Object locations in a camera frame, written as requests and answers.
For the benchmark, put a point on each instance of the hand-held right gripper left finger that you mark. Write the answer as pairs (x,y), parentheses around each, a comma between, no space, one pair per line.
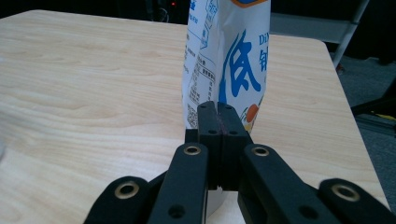
(211,146)

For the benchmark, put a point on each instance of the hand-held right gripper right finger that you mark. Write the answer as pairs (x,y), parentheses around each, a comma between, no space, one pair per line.
(232,149)

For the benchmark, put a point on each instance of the white bag with blue print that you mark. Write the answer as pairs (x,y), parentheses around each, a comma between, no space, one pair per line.
(236,46)

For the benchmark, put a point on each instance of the grey metal stand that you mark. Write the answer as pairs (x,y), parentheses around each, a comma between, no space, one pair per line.
(311,29)

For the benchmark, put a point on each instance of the black stand base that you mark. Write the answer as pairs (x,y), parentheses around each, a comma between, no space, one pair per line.
(378,109)

